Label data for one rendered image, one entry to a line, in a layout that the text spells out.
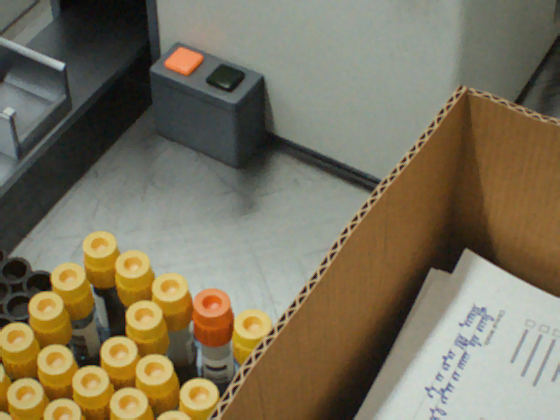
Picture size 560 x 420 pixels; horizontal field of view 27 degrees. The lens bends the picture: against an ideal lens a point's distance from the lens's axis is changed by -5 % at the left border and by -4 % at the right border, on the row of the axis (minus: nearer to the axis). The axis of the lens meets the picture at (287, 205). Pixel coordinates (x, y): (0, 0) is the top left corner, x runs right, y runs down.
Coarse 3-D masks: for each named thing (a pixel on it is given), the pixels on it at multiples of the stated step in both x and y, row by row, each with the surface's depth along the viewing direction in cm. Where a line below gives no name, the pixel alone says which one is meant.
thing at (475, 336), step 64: (448, 128) 52; (512, 128) 52; (384, 192) 48; (448, 192) 55; (512, 192) 54; (384, 256) 50; (448, 256) 60; (512, 256) 57; (320, 320) 47; (384, 320) 55; (448, 320) 54; (512, 320) 54; (256, 384) 43; (320, 384) 50; (384, 384) 52; (448, 384) 52; (512, 384) 51
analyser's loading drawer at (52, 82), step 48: (96, 0) 73; (144, 0) 73; (0, 48) 66; (48, 48) 70; (96, 48) 70; (144, 48) 71; (0, 96) 68; (48, 96) 67; (96, 96) 68; (0, 144) 64; (48, 144) 65; (0, 192) 63
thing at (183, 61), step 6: (180, 48) 68; (174, 54) 68; (180, 54) 68; (186, 54) 68; (192, 54) 68; (198, 54) 68; (168, 60) 67; (174, 60) 67; (180, 60) 67; (186, 60) 67; (192, 60) 67; (198, 60) 67; (168, 66) 67; (174, 66) 67; (180, 66) 67; (186, 66) 67; (192, 66) 67; (180, 72) 67; (186, 72) 67
